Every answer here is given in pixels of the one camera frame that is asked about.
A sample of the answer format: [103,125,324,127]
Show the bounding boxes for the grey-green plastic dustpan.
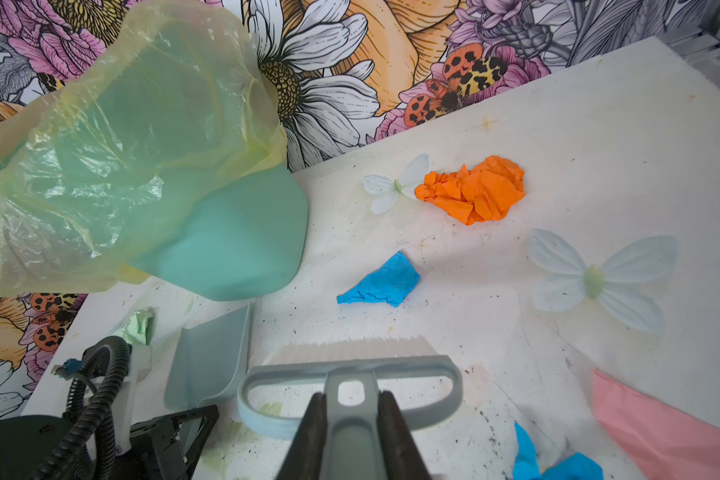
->
[163,305,251,411]

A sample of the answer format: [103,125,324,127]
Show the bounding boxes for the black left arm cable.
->
[29,335,131,480]

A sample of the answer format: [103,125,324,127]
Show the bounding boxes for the green plastic trash bin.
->
[131,166,308,302]

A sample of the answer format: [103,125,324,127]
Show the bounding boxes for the light green paper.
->
[117,310,154,346]

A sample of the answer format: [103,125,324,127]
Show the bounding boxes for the small blue crumpled paper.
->
[511,421,605,480]

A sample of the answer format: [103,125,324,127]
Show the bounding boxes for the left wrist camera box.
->
[51,345,152,457]

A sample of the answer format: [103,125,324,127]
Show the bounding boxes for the blue crumpled paper middle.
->
[337,251,421,308]

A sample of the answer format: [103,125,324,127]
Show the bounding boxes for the large orange crumpled paper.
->
[414,156,525,226]

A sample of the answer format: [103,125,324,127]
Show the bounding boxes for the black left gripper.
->
[0,404,221,480]

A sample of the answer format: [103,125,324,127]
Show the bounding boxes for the grey-green hand brush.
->
[237,338,463,479]

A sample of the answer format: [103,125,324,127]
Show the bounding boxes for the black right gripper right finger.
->
[377,391,432,480]

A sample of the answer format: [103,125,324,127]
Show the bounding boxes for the pink crumpled paper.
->
[592,370,720,479]

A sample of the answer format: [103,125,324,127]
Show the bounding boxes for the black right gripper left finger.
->
[275,393,328,480]

